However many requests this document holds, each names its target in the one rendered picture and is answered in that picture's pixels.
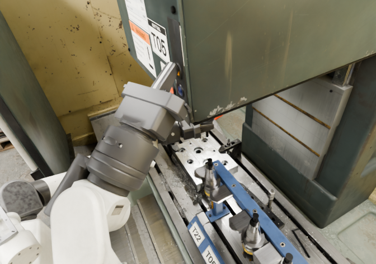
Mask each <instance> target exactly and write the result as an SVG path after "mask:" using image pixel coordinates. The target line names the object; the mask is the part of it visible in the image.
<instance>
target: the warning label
mask: <svg viewBox="0 0 376 264"><path fill-rule="evenodd" d="M129 23H130V27H131V32H132V35H133V40H134V45H135V49H136V52H137V57H138V59H139V60H140V61H141V62H142V63H143V64H144V65H145V66H146V67H147V69H148V70H149V71H150V72H151V73H152V74H153V75H154V76H155V77H156V78H157V76H156V70H155V67H154V61H153V55H152V49H151V44H150V40H149V35H148V34H147V33H145V32H144V31H143V30H142V29H140V28H139V27H138V26H136V25H135V24H133V23H132V22H131V21H130V20H129Z"/></svg>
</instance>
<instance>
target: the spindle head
mask: <svg viewBox="0 0 376 264"><path fill-rule="evenodd" d="M144 4H145V10H146V14H147V17H148V18H150V19H151V20H153V21H154V22H156V23H158V24H160V25H161V26H163V27H165V28H166V32H167V40H168V47H169V52H170V60H171V62H172V63H173V59H172V51H171V43H170V35H169V30H168V22H167V16H168V17H170V18H172V19H174V20H176V21H178V22H179V23H180V29H181V39H182V49H183V55H184V65H185V66H184V68H185V79H186V89H187V99H188V105H189V107H190V108H191V109H192V111H191V113H189V115H190V123H192V124H193V125H194V126H195V125H198V124H201V123H203V122H206V121H208V120H211V119H213V118H216V117H218V116H221V115H224V114H226V113H229V112H231V111H234V110H236V109H239V108H241V107H244V106H247V105H249V104H252V103H254V102H257V101H259V100H262V99H264V98H267V97H270V96H272V95H275V94H277V93H280V92H282V91H285V90H287V89H290V88H293V87H295V86H298V85H300V84H302V83H306V82H308V81H311V80H313V79H315V78H318V77H321V76H323V75H325V74H328V73H331V72H333V71H336V70H338V69H341V68H343V67H346V66H348V65H351V64H354V63H356V62H359V61H361V60H364V59H366V58H369V57H371V56H374V55H376V0H144ZM117 5H118V8H119V12H120V16H121V20H122V23H123V28H124V32H125V36H126V40H127V43H128V50H129V52H130V55H131V56H132V57H133V58H134V60H135V61H136V62H137V63H138V64H139V65H140V66H141V67H142V68H143V70H144V71H145V72H146V73H147V74H148V75H149V76H150V77H151V79H152V80H153V81H155V80H156V77H155V76H154V75H153V74H152V73H151V72H150V71H149V70H148V69H147V67H146V66H145V65H144V64H143V63H142V62H141V61H140V60H139V59H138V57H137V52H136V49H135V45H134V40H133V35H132V32H131V27H130V23H129V20H130V19H129V15H128V10H127V7H126V3H125V0H117ZM130 21H131V20H130ZM131 22H132V23H133V24H135V23H134V22H133V21H131ZM135 25H136V26H138V25H137V24H135ZM138 27H139V26H138ZM139 28H140V29H142V28H141V27H139ZM142 30H143V29H142ZM143 31H144V30H143ZM144 32H145V33H147V32H146V31H144ZM147 34H148V35H149V40H150V44H151V49H152V55H153V61H154V67H155V70H156V76H157V77H158V75H159V74H160V72H161V71H162V68H161V62H162V63H163V64H164V65H166V62H165V61H164V60H163V59H162V58H161V57H160V56H158V55H157V54H156V53H155V52H154V51H153V48H152V42H151V36H150V34H149V33H147Z"/></svg>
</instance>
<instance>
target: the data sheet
mask: <svg viewBox="0 0 376 264"><path fill-rule="evenodd" d="M125 3H126V7H127V10H128V15H129V19H130V20H131V21H133V22H134V23H135V24H137V25H138V26H139V27H141V28H142V29H143V30H144V31H146V32H147V33H149V27H148V21H147V14H146V10H145V4H144V0H125ZM149 34H150V33H149Z"/></svg>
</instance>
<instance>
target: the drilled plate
mask: <svg viewBox="0 0 376 264"><path fill-rule="evenodd" d="M206 138H207V139H206ZM202 141H203V142H202ZM193 142H194V143H193ZM204 142H205V143H204ZM197 146H198V147H197ZM178 147H179V149H178V150H179V151H177V152H175V151H173V150H172V154H173V156H174V157H175V158H176V160H177V161H178V163H179V165H180V166H181V168H182V169H183V170H184V172H185V173H186V175H187V177H188V178H189V180H190V181H191V183H192V184H193V186H194V187H195V189H196V190H197V191H200V190H202V189H204V187H203V186H202V180H200V179H198V178H196V177H195V176H194V170H195V169H197V168H199V167H201V166H203V165H205V164H208V163H209V162H208V158H212V160H213V161H216V160H220V161H221V162H222V164H223V165H224V166H225V167H226V169H227V170H229V172H230V173H231V174H232V175H233V174H235V173H237V172H238V164H237V163H236V162H235V161H234V160H233V159H232V158H231V157H230V156H229V155H228V154H227V153H226V152H224V153H219V151H218V149H219V148H220V145H219V144H218V143H217V142H216V141H215V140H214V139H213V138H212V137H211V136H210V135H209V136H208V137H206V134H203V135H202V136H201V139H200V138H199V139H194V138H193V139H191V140H189V141H186V142H184V143H181V144H179V145H178ZM182 147H183V148H182ZM185 147H186V148H185ZM185 150H186V151H185ZM187 151H188V152H187ZM193 151H194V152H193ZM202 151H203V152H202ZM196 153H197V154H196ZM187 156H188V157H187ZM213 161H212V162H213ZM226 164H227V166H226Z"/></svg>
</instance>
